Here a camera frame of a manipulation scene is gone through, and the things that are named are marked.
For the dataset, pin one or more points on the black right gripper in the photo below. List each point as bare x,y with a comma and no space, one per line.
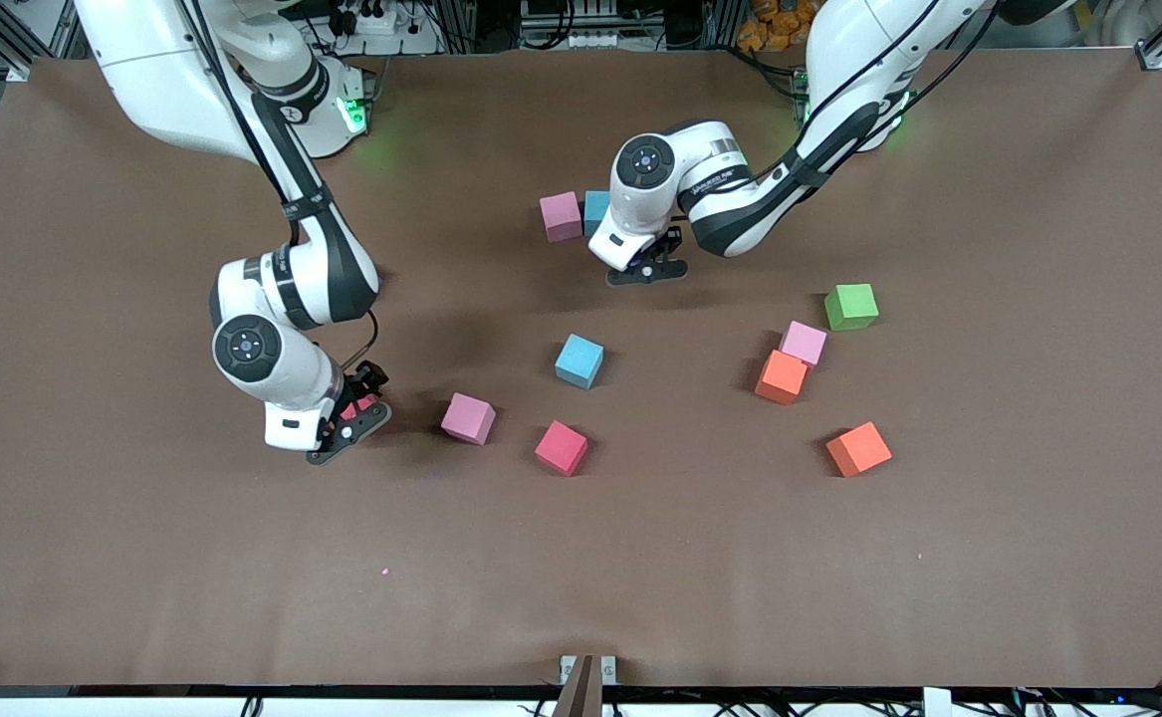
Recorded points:
367,378

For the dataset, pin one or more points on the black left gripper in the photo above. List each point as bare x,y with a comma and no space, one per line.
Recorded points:
669,242

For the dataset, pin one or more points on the red foam cube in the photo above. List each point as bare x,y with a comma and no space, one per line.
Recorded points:
361,406
561,446

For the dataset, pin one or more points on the pink foam cube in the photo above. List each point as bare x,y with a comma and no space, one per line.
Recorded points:
468,417
561,216
804,342

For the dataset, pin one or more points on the blue foam cube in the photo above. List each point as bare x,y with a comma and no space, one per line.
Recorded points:
579,358
596,211

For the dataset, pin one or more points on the orange foam cube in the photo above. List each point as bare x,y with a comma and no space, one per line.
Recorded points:
781,375
858,448

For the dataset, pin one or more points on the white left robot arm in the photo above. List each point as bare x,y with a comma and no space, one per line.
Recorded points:
859,50

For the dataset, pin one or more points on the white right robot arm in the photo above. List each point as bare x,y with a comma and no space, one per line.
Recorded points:
162,90

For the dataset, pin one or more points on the green foam cube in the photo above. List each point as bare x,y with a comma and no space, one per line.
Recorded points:
850,305

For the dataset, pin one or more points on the silver equipment box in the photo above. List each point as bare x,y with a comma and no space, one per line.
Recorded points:
580,30

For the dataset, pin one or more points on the orange snack bag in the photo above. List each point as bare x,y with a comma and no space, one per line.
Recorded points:
775,25

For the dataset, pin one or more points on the white power strip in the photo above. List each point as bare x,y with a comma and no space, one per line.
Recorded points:
391,40

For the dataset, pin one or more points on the small metal bracket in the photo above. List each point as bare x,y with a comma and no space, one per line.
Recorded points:
608,669

